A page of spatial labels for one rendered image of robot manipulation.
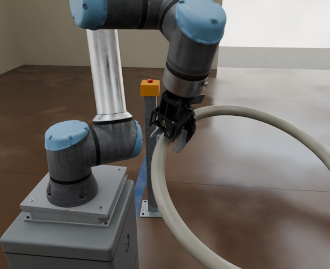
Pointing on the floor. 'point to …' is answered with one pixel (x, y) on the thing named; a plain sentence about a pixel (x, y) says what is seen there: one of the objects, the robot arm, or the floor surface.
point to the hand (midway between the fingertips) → (171, 141)
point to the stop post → (146, 208)
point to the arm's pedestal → (76, 241)
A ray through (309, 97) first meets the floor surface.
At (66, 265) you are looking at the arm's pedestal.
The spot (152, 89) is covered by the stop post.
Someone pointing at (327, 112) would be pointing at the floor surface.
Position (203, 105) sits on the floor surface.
